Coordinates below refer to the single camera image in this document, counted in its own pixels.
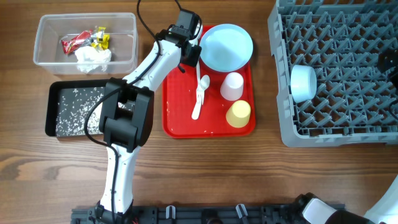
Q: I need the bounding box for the yellow plastic cup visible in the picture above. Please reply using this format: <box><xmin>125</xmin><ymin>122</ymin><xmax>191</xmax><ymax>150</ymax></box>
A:
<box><xmin>226</xmin><ymin>100</ymin><xmax>251</xmax><ymax>128</ymax></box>

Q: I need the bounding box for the clear plastic waste bin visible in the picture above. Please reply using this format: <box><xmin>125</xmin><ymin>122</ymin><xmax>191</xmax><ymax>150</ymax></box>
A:
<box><xmin>33</xmin><ymin>12</ymin><xmax>139</xmax><ymax>75</ymax></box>

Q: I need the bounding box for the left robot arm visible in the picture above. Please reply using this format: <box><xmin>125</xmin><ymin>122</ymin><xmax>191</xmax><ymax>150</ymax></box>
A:
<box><xmin>90</xmin><ymin>9</ymin><xmax>203</xmax><ymax>223</ymax></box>

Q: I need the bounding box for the red snack wrapper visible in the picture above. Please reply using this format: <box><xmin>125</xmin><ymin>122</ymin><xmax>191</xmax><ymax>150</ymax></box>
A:
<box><xmin>60</xmin><ymin>30</ymin><xmax>93</xmax><ymax>55</ymax></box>

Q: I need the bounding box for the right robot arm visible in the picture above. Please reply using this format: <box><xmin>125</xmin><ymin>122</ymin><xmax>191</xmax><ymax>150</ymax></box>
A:
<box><xmin>289</xmin><ymin>50</ymin><xmax>397</xmax><ymax>224</ymax></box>

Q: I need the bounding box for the white plastic fork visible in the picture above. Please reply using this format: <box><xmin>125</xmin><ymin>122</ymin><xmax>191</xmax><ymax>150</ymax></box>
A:
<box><xmin>196</xmin><ymin>62</ymin><xmax>203</xmax><ymax>105</ymax></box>

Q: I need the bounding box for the white rice pile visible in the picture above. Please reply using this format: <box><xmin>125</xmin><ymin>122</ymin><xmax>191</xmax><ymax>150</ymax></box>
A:
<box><xmin>55</xmin><ymin>86</ymin><xmax>104</xmax><ymax>137</ymax></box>

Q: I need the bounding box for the white napkin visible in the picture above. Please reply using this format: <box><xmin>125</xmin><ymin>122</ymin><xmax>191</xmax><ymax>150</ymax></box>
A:
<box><xmin>75</xmin><ymin>46</ymin><xmax>112</xmax><ymax>73</ymax></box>

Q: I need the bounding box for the light blue rice bowl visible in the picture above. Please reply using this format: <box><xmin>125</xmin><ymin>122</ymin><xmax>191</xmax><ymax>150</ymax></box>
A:
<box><xmin>290</xmin><ymin>65</ymin><xmax>317</xmax><ymax>103</ymax></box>

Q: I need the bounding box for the yellow snack wrapper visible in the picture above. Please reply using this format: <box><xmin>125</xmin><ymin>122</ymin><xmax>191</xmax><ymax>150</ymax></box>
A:
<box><xmin>90</xmin><ymin>27</ymin><xmax>110</xmax><ymax>50</ymax></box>

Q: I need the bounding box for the light blue plate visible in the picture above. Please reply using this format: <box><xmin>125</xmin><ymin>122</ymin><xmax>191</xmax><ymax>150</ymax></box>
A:
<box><xmin>200</xmin><ymin>24</ymin><xmax>254</xmax><ymax>73</ymax></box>

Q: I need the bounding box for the white plastic cup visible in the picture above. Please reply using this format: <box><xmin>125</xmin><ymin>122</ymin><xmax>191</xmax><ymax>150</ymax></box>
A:
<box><xmin>220</xmin><ymin>72</ymin><xmax>244</xmax><ymax>101</ymax></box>

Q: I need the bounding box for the mint green bowl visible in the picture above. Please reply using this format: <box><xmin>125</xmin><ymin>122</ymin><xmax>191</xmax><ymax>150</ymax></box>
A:
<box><xmin>189</xmin><ymin>25</ymin><xmax>203</xmax><ymax>46</ymax></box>

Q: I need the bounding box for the red serving tray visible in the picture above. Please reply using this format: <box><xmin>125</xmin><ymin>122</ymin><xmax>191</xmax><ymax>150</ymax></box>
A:
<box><xmin>162</xmin><ymin>58</ymin><xmax>256</xmax><ymax>138</ymax></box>

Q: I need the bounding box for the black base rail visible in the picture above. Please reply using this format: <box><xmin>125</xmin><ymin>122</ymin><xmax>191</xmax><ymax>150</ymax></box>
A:
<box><xmin>70</xmin><ymin>203</ymin><xmax>348</xmax><ymax>224</ymax></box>

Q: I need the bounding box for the white plastic spoon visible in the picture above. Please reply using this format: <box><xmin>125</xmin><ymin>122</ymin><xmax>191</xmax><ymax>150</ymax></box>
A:
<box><xmin>192</xmin><ymin>75</ymin><xmax>210</xmax><ymax>120</ymax></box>

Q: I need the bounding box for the black plastic tray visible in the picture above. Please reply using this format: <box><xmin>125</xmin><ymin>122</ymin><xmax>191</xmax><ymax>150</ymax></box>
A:
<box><xmin>45</xmin><ymin>79</ymin><xmax>107</xmax><ymax>138</ymax></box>

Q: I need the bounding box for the grey dishwasher rack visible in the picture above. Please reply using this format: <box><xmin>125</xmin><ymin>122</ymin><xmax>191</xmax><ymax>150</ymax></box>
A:
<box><xmin>267</xmin><ymin>0</ymin><xmax>397</xmax><ymax>147</ymax></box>

